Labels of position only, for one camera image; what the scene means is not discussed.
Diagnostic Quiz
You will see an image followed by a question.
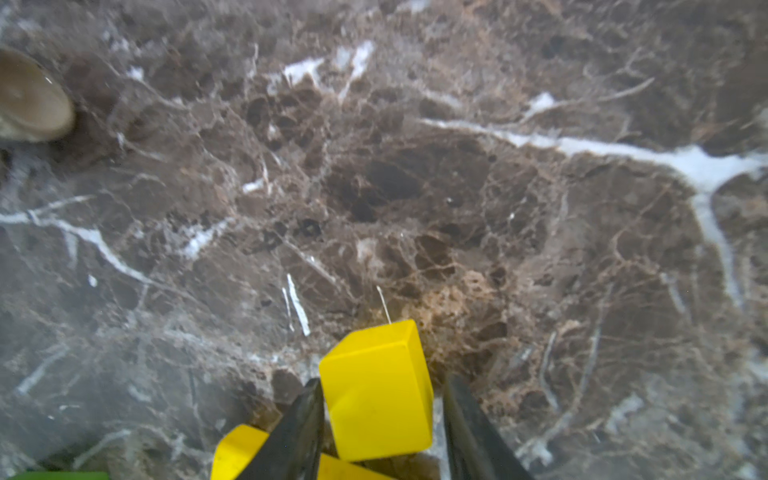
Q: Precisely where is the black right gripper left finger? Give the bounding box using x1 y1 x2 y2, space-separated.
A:
264 378 325 480

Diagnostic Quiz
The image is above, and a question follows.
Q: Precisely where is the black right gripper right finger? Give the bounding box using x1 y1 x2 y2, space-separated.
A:
443 373 534 480

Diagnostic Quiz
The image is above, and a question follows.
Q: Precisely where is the yellow cube block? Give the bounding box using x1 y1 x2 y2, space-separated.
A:
319 320 434 462

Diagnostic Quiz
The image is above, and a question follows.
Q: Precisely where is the long yellow block far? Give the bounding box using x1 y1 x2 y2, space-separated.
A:
210 425 389 480

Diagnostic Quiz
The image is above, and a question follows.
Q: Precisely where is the green rectangular block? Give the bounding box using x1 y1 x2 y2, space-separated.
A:
9 471 110 480

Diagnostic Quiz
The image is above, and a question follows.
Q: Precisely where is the black spice jar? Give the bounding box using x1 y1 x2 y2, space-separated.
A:
1 48 76 143

